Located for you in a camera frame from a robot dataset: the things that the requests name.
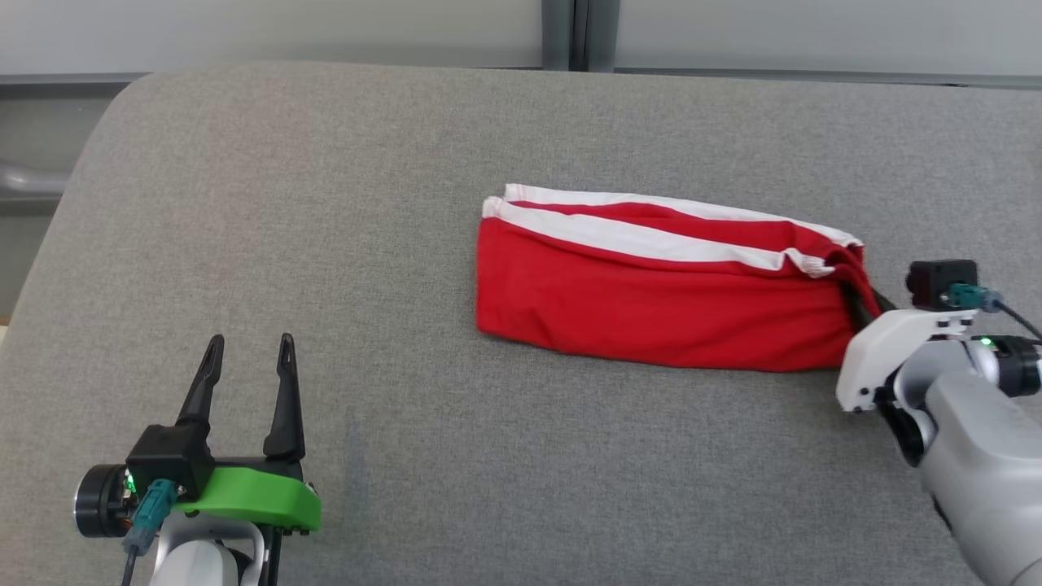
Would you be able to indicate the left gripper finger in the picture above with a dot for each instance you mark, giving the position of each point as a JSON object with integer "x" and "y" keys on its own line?
{"x": 285, "y": 415}
{"x": 203, "y": 391}

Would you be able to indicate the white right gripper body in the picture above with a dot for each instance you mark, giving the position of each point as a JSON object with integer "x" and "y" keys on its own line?
{"x": 883, "y": 346}

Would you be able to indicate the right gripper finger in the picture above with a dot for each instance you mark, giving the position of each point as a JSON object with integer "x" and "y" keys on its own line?
{"x": 883, "y": 303}
{"x": 859, "y": 309}

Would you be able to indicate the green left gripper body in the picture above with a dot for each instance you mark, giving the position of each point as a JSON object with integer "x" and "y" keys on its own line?
{"x": 252, "y": 496}

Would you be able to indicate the red shorts white stripe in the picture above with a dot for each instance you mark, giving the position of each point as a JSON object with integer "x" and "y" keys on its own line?
{"x": 651, "y": 301}

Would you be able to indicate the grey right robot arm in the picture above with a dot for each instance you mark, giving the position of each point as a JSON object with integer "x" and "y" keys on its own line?
{"x": 977, "y": 456}

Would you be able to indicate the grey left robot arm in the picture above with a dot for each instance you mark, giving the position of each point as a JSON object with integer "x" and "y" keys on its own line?
{"x": 195, "y": 561}

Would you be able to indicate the grey metal tube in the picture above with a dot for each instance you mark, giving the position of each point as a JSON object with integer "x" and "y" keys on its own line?
{"x": 28, "y": 179}

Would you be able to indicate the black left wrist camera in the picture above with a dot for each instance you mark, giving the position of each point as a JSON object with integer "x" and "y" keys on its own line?
{"x": 167, "y": 456}

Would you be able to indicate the grey partition base rail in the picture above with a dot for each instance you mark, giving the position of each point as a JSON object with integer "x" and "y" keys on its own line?
{"x": 814, "y": 76}

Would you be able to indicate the grey partition post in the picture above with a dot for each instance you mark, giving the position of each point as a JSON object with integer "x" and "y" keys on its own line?
{"x": 558, "y": 32}
{"x": 602, "y": 32}

